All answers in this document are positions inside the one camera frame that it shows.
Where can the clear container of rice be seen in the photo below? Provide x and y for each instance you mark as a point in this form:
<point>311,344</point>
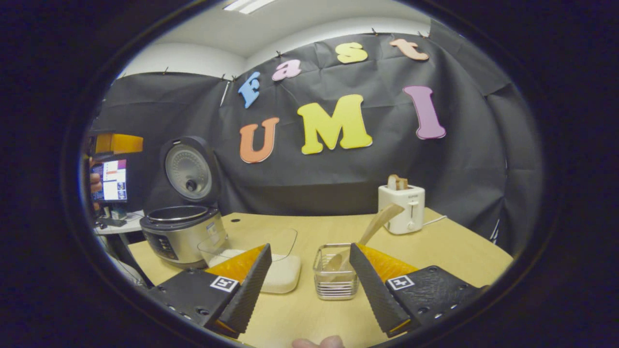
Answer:
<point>285,275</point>

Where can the white side table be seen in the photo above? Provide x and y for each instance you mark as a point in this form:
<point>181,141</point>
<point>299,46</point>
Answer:
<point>128,224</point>

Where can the computer monitor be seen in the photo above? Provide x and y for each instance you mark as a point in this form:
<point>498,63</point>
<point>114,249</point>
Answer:
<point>113,181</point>

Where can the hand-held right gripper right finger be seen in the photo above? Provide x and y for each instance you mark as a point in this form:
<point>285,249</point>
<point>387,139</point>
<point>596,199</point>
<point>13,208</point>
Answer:
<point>375,295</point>

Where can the ceiling light panel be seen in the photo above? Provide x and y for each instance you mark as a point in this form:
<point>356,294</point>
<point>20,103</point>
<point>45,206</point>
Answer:
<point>249,6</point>

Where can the black and silver rice cooker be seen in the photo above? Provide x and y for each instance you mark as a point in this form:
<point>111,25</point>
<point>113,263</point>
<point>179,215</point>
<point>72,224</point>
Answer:
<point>179,237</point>

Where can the bread slice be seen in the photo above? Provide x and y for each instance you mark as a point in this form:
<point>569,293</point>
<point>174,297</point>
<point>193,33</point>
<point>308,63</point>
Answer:
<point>397,182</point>

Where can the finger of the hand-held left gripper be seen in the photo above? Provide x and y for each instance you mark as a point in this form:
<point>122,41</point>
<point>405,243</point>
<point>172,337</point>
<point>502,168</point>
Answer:
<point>123,143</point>

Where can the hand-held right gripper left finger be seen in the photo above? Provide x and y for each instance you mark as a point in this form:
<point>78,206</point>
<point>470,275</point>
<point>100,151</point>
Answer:
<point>249,295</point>

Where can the wooden spoon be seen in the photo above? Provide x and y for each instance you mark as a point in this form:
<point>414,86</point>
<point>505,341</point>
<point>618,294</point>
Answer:
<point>382,220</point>

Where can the small green box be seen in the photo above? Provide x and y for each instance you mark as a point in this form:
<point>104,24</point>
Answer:
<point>117,213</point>

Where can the black backdrop cloth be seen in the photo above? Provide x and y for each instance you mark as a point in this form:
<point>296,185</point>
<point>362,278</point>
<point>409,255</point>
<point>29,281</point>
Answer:
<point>459,169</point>

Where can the white toaster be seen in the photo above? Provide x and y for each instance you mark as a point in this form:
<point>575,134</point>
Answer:
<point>401,208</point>

